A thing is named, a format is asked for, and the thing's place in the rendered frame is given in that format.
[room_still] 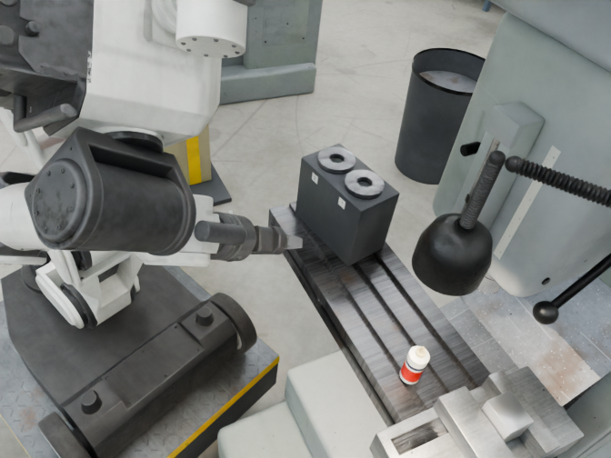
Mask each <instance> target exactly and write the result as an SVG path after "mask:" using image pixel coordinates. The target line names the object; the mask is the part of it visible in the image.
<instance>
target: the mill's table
mask: <svg viewBox="0 0 611 458"><path fill-rule="evenodd" d="M295 209H296V201H295V202H292V203H290V204H289V207H285V205H284V204H283V205H279V206H276V207H272V208H269V217H268V226H275V227H281V228H282V229H283V230H284V231H285V233H286V234H292V235H294V236H297V237H300V238H302V239H303V244H302V248H296V249H285V250H284V251H283V255H284V257H285V258H286V260H287V261H288V263H289V265H290V266H291V268H292V270H293V271H294V273H295V275H296V277H297V279H298V280H299V282H300V284H301V285H302V286H303V288H304V289H305V292H306V293H307V295H308V297H309V298H310V300H311V302H312V303H313V305H314V306H315V308H316V310H317V311H318V313H319V314H320V316H321V318H322V319H323V321H324V323H325V324H326V327H327V328H328V330H329V332H330V333H331V334H332V336H333V337H334V339H335V341H336V343H337V345H338V346H339V348H340V350H341V351H342V353H343V355H344V356H345V358H346V360H347V361H348V363H349V364H350V366H351V368H352V369H353V371H354V373H355V374H356V377H357V378H358V380H359V382H360V383H361V384H362V386H363V387H364V389H365V391H366V393H367V395H368V396H369V398H370V400H371V401H372V403H373V405H374V406H375V408H376V409H377V411H378V412H379V414H380V416H381V417H382V419H383V421H384V422H385V424H386V426H387V427H390V426H392V425H394V424H396V423H400V422H402V421H404V420H406V419H408V418H410V417H412V416H415V415H417V414H419V413H422V412H424V411H426V410H428V409H431V408H433V406H434V405H435V403H436V401H437V399H438V398H439V397H440V396H443V395H445V394H447V393H451V392H453V391H454V390H457V389H459V388H461V387H464V386H465V387H466V388H467V389H468V391H472V390H474V389H476V388H477V387H480V386H482V384H483V383H484V381H485V380H486V378H487V377H488V376H489V375H490V374H491V373H490V372H489V371H488V370H487V369H486V367H485V366H484V365H483V363H482V362H481V361H480V360H479V358H478V357H477V356H476V354H475V353H474V352H473V351H472V349H471V348H470V347H469V346H468V344H467V343H466V342H465V340H464V339H463V338H462V337H461V335H460V334H459V333H458V332H457V330H456V329H455V327H454V326H453V325H452V324H451V323H450V322H449V321H448V320H447V318H446V317H445V316H444V314H443V313H442V312H441V311H440V309H439V308H438V307H437V306H436V304H435V303H434V302H433V300H432V299H431V298H430V297H429V295H428V294H427V293H426V291H425V290H424V289H423V287H422V286H421V285H420V284H419V282H418V281H417V280H416V279H415V277H414V276H413V275H412V274H411V273H410V272H409V271H408V269H407V268H406V267H405V265H404V264H403V263H402V262H401V260H400V259H399V258H398V256H397V255H396V254H395V252H394V251H393V250H392V249H391V247H390V246H389V245H388V244H387V242H385V244H384V247H383V248H382V249H380V250H378V251H376V252H374V253H372V254H370V255H369V256H367V257H365V258H363V259H361V260H360V261H358V262H356V263H354V264H351V265H350V266H347V265H346V264H345V263H344V262H343V261H342V260H341V259H340V258H339V257H338V256H337V255H336V254H335V253H334V252H333V251H332V250H331V249H330V248H329V247H328V246H327V245H326V244H325V243H324V242H323V241H322V240H321V239H320V238H319V237H318V236H317V235H316V234H315V233H314V232H313V230H312V229H311V228H310V227H309V226H308V225H307V224H306V223H305V222H304V221H303V220H302V219H301V218H300V217H299V216H298V215H297V214H296V213H295ZM414 346H424V347H425V349H427V351H428V352H429V355H430V359H429V361H428V363H427V365H426V368H425V370H424V371H423V373H422V375H421V377H420V378H419V380H418V382H417V383H415V384H408V383H405V382H404V381H403V380H402V379H401V377H400V370H401V368H402V366H403V364H404V361H405V359H406V357H407V355H408V353H409V351H410V349H411V348H412V347H414Z"/></svg>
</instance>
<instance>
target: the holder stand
mask: <svg viewBox="0 0 611 458"><path fill-rule="evenodd" d="M399 195H400V193H399V192H398V191H397V190H396V189H395V188H394V187H393V186H391V185H390V184H389V183H387V182H386V181H385V180H384V179H383V178H381V177H380V176H379V175H378V174H376V173H375V172H374V171H373V170H372V169H370V168H369V167H368V166H367V165H366V164H364V163H363V162H362V161H361V160H359V159H358V158H357V157H356V156H355V155H353V154H352V153H351V152H349V151H348V150H347V149H346V148H345V147H343V146H342V145H341V144H334V145H332V146H329V147H327V148H325V149H322V150H320V151H317V152H314V153H312V154H308V155H306V156H303V157H302V158H301V166H300V175H299V184H298V192H297V200H296V209H295V213H296V214H297V215H298V216H299V217H300V218H301V219H302V220H303V221H304V222H305V223H306V224H307V225H308V226H309V227H310V228H311V229H312V230H313V232H314V233H315V234H316V235H317V236H318V237H319V238H320V239H321V240H322V241H323V242H324V243H325V244H326V245H327V246H328V247H329V248H330V249H331V250H332V251H333V252H334V253H335V254H336V255H337V256H338V257H339V258H340V259H341V260H342V261H343V262H344V263H345V264H346V265H347V266H350V265H351V264H354V263H356V262H358V261H360V260H361V259H363V258H365V257H367V256H369V255H370V254H372V253H374V252H376V251H378V250H380V249H382V248H383V247H384V244H385V241H386V236H387V233H388V230H389V227H390V224H391V221H392V218H393V215H394V211H395V209H396V204H397V200H398V197H399Z"/></svg>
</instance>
